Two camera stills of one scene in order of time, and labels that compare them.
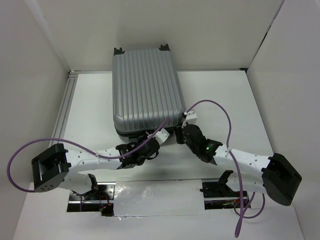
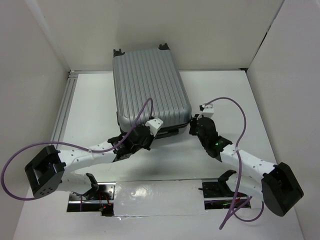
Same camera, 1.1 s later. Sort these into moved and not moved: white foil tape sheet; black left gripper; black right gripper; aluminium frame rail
Moved: black left gripper; black right gripper
Not moved: white foil tape sheet; aluminium frame rail
